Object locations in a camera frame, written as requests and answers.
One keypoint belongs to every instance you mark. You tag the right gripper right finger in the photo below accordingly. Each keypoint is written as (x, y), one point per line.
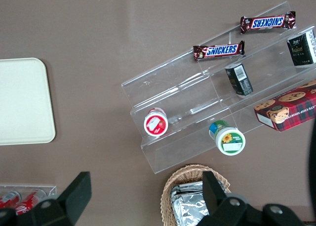
(222, 208)

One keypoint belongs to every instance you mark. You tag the red lid yogurt cup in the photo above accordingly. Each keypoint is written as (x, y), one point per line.
(155, 123)

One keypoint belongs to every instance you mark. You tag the clear acrylic bottle rack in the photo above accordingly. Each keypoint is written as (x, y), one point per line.
(51, 190)

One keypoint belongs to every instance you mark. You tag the clear acrylic step shelf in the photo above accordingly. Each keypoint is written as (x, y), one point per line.
(172, 87)

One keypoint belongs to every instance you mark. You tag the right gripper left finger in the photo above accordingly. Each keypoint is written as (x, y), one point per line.
(71, 201)

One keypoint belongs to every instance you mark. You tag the green lid yogurt cup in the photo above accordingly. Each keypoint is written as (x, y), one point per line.
(229, 140)

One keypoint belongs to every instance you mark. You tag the cream plastic tray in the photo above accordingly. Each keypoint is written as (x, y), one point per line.
(24, 100)

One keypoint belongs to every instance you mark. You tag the silver foil pack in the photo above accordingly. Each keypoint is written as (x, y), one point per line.
(177, 190)
(187, 210)

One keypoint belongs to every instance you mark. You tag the red tartan cookie box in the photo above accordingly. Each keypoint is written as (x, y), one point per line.
(288, 109)

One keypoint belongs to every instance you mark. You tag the red cola bottle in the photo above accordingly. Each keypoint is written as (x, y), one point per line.
(29, 202)
(8, 200)

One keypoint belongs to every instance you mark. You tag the small black carton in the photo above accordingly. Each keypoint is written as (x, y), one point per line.
(240, 80)
(301, 50)

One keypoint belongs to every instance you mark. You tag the oval light wicker basket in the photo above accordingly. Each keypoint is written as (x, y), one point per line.
(187, 174)

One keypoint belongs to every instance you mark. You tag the brown Snickers bar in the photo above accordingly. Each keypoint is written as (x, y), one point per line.
(219, 50)
(267, 22)

